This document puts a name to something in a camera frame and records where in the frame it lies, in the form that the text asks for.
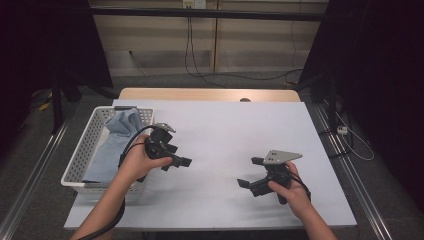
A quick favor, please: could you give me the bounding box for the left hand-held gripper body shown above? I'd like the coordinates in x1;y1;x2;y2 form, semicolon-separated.
144;122;177;161

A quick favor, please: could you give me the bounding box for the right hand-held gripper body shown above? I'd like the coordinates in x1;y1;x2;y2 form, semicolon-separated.
262;149;304;187

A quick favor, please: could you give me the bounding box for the light blue tank top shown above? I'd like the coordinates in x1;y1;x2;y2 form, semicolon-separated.
82;107;146;184

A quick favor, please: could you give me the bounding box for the white perforated plastic basket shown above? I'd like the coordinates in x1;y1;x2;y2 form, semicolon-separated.
60;105;157;195

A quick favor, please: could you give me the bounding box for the person's left hand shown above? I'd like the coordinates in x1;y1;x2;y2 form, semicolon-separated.
118;133;174;184

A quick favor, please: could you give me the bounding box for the person's right hand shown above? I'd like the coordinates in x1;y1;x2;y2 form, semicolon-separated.
267;162;313;220

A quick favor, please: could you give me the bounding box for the white table mat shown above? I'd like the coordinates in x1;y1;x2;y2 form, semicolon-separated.
63;99;358;231

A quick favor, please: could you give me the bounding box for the black metal stand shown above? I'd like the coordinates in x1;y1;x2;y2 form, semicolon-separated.
293;73;351;159
49;68;118;135

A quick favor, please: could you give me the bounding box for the thin dark rod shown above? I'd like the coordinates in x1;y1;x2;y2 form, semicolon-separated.
128;50;148;77

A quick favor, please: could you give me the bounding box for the black curtain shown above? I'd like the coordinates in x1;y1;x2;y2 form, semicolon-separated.
298;0;424;204
0;0;114;158

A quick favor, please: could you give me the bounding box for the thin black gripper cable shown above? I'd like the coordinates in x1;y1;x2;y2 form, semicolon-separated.
289;172;313;203

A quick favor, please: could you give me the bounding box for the thin white cable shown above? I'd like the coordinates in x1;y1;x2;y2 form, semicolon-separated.
334;111;376;162

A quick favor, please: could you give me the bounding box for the thick black corrugated cable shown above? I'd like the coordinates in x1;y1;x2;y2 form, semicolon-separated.
78;123;158;240

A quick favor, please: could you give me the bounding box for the aluminium floor rail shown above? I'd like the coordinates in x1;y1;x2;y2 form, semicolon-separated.
311;103;394;240
0;111;73;240

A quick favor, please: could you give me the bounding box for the black power cable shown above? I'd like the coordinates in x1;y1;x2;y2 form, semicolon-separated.
184;7;228;89
189;7;303;82

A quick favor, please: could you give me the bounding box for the white wall socket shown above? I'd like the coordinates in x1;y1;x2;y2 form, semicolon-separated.
182;0;207;10

